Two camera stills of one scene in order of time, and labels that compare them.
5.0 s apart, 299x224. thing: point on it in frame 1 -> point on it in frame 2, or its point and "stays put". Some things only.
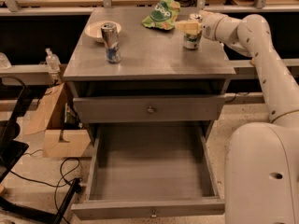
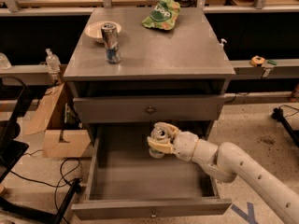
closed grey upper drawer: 148,109 stays put
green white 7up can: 192,41 -> 161,133
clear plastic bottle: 53,62 stays put
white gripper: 211,26 -> 185,145
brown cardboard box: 56,116 stays put
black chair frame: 13,95 stays put
